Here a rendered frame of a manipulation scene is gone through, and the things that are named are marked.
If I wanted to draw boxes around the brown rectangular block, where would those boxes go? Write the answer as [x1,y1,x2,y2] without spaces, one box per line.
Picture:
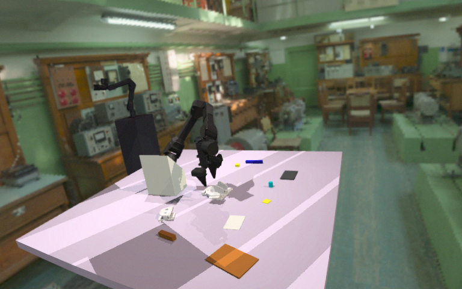
[158,230,176,241]

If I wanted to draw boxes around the brown flat rectangular plate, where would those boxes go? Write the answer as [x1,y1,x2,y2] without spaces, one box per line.
[205,243,259,278]

